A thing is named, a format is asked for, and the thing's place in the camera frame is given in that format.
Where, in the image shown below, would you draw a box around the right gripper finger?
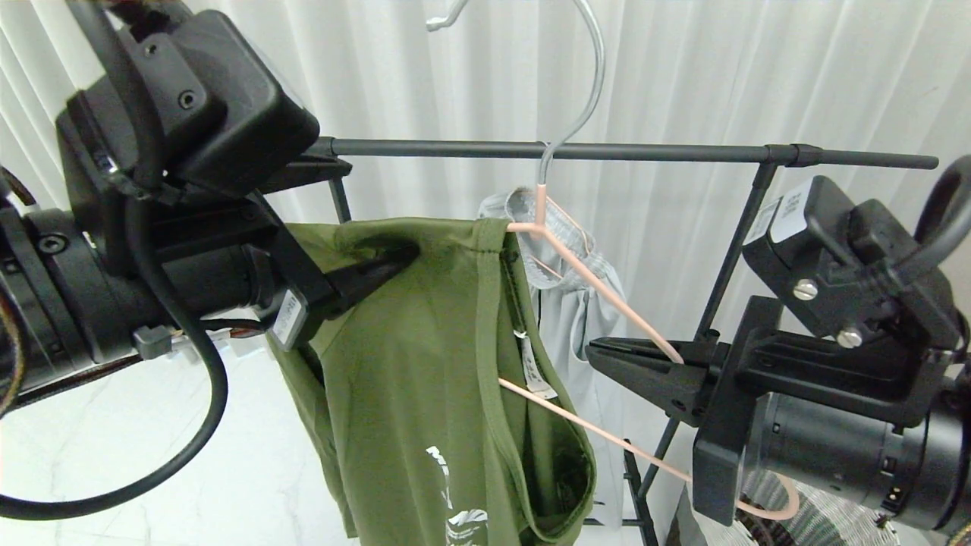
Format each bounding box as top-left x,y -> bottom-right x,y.
586,349 -> 718,427
588,337 -> 718,363

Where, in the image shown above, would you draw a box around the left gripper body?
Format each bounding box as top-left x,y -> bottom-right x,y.
148,218 -> 338,353

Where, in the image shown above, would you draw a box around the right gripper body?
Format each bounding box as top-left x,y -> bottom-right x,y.
692,296 -> 949,532

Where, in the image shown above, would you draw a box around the pale grey shorts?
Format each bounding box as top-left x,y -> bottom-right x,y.
478,188 -> 630,524

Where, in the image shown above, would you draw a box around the green garment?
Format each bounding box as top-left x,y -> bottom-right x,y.
266,218 -> 598,546

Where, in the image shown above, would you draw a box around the white laundry basket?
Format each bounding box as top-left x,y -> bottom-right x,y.
668,466 -> 896,546

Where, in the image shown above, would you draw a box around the black clothes rack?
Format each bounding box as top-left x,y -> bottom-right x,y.
315,136 -> 939,546

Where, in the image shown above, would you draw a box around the white curtain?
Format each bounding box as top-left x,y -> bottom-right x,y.
0,0 -> 971,546

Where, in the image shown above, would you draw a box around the black cable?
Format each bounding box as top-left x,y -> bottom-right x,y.
880,155 -> 971,285
0,0 -> 228,522

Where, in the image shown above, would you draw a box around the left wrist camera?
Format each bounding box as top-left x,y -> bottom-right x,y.
57,0 -> 321,251

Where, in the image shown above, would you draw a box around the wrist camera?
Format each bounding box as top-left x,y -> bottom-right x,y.
57,0 -> 321,251
728,176 -> 968,427

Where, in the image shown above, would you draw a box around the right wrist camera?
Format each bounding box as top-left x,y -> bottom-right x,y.
728,176 -> 968,427

